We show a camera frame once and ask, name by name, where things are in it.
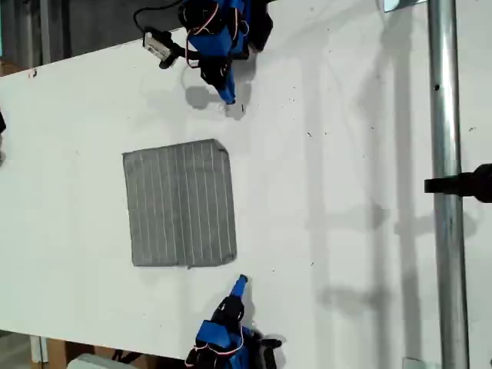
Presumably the grey striped towel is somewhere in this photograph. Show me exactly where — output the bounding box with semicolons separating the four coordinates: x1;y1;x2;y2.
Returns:
121;138;238;270

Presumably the white box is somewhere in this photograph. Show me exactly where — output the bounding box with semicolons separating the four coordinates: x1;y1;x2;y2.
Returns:
67;352;130;369

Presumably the brown cardboard box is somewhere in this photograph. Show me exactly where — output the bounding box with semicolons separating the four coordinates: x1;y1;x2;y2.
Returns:
46;338;185;369

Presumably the black clamp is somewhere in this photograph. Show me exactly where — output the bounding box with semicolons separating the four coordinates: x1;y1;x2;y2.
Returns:
424;163;492;204

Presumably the red white arm wire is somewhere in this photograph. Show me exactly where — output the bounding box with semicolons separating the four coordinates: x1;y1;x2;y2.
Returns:
184;7;251;70
185;324;247;366

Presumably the camera black stalk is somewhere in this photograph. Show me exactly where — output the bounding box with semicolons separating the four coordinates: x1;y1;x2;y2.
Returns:
158;42;194;71

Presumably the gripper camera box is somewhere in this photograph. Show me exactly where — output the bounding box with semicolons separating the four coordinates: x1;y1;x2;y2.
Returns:
249;334;284;369
142;26;175;62

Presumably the black camera cable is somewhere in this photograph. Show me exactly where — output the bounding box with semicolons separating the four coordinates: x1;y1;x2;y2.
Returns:
132;0;185;32

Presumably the steel post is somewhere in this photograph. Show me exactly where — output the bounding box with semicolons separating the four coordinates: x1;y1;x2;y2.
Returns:
426;0;471;369

